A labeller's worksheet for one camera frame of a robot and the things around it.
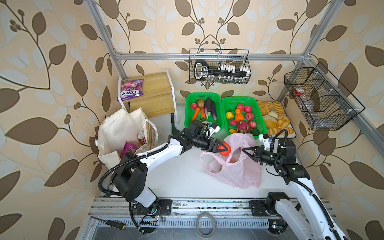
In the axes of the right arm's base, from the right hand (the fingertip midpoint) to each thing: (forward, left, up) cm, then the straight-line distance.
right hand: (243, 152), depth 73 cm
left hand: (+1, +9, +2) cm, 9 cm away
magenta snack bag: (+8, +60, -5) cm, 61 cm away
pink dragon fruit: (+23, -8, -11) cm, 26 cm away
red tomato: (-1, +9, +1) cm, 10 cm away
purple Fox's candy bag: (+32, +58, +16) cm, 68 cm away
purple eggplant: (+43, +9, -16) cm, 47 cm away
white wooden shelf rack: (+44, +49, -3) cm, 66 cm away
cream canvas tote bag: (+14, +67, 0) cm, 69 cm away
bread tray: (+32, -35, -14) cm, 49 cm away
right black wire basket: (+17, -41, +15) cm, 47 cm away
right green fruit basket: (+47, -3, -14) cm, 50 cm away
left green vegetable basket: (+54, +24, -12) cm, 60 cm away
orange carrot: (+44, +22, -17) cm, 52 cm away
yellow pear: (+21, 0, -12) cm, 25 cm away
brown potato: (+49, +19, -14) cm, 55 cm away
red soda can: (+17, +57, -10) cm, 60 cm away
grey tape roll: (-23, +19, -22) cm, 37 cm away
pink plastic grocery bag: (-7, +4, -4) cm, 9 cm away
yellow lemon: (+37, -1, -15) cm, 40 cm away
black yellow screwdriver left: (-26, +64, -18) cm, 71 cm away
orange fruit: (+35, -8, -13) cm, 38 cm away
